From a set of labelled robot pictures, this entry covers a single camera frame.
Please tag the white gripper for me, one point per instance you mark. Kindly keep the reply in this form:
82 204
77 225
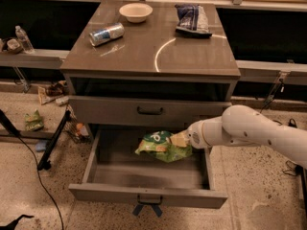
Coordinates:
194 135

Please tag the green rice chip bag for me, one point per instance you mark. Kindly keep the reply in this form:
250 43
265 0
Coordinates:
158 145

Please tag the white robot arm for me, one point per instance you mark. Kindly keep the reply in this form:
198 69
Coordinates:
240 125

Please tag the open middle grey drawer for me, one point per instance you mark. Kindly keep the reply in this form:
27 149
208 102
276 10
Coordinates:
115 173

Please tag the grey drawer cabinet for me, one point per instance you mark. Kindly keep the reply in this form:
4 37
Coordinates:
152 60

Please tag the closed upper grey drawer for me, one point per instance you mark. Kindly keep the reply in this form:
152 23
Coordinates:
143 112

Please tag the blue white snack bag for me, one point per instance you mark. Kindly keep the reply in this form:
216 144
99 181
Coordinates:
192 20

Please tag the green bag on floor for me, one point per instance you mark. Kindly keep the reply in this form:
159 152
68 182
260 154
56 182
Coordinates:
34 121

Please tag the black power adapter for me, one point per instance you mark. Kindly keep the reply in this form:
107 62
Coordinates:
292 123

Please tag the silver blue soda can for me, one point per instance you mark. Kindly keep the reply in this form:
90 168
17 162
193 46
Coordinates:
106 34

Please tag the trash pile on floor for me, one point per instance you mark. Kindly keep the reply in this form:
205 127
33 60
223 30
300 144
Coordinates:
51 92

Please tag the white paper bowl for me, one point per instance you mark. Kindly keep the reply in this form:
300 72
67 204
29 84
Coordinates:
136 12

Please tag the black tripod leg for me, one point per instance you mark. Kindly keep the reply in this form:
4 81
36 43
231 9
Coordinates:
44 163

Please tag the clear plastic water bottle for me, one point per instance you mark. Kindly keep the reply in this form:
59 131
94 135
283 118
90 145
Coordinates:
24 40

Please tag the crumpled wrapper on ledge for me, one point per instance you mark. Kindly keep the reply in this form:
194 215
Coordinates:
10 46

